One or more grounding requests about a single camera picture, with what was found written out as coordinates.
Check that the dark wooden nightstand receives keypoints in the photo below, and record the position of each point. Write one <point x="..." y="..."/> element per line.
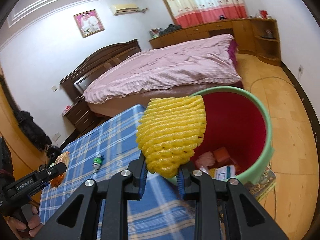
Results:
<point x="81" y="117"/>

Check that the dark wooden bed headboard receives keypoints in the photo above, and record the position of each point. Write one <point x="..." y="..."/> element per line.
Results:
<point x="95" y="65"/>

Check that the person's left hand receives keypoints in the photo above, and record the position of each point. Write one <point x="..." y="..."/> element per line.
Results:
<point x="34" y="224"/>

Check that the red cup on cabinet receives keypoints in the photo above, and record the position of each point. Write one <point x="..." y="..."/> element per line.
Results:
<point x="263" y="14"/>

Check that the framed wall photo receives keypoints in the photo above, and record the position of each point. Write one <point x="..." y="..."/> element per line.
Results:
<point x="88" y="23"/>

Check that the orange wooden wardrobe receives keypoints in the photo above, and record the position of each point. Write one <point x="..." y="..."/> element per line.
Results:
<point x="26" y="158"/>

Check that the small green toy figure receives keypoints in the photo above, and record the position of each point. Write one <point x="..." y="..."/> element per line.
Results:
<point x="97" y="162"/>

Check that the dark clothes pile on cabinet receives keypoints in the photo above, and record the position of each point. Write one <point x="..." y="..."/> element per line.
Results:
<point x="171" y="28"/>

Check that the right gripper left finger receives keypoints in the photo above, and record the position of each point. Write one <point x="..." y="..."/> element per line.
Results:
<point x="98" y="209"/>

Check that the teal and white medicine box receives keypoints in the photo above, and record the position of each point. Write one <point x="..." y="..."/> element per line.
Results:
<point x="224" y="173"/>

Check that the cream and red curtain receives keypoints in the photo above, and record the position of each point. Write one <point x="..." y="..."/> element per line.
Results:
<point x="194" y="12"/>

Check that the red bin with green rim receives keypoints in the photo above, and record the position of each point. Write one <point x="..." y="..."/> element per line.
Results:
<point x="238" y="121"/>

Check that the pink bed cover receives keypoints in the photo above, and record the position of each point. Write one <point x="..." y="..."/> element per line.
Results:
<point x="194" y="62"/>

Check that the yellow foam fruit net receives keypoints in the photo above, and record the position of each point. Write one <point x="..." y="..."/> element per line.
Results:
<point x="169" y="132"/>

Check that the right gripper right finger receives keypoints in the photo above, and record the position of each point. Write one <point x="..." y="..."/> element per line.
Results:
<point x="225" y="209"/>

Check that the wall air conditioner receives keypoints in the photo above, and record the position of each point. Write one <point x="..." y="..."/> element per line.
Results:
<point x="120" y="9"/>

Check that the black jacket hanging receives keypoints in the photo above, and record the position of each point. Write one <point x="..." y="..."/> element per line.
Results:
<point x="32" y="131"/>

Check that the orange cardboard box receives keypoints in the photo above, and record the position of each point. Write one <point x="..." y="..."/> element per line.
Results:
<point x="222" y="156"/>

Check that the blue plaid table cloth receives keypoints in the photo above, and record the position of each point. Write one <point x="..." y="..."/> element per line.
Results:
<point x="161" y="214"/>

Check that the magazine on floor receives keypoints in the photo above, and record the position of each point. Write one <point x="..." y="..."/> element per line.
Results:
<point x="263" y="186"/>

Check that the orange noodle snack packet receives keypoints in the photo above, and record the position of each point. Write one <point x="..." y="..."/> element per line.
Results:
<point x="62" y="161"/>

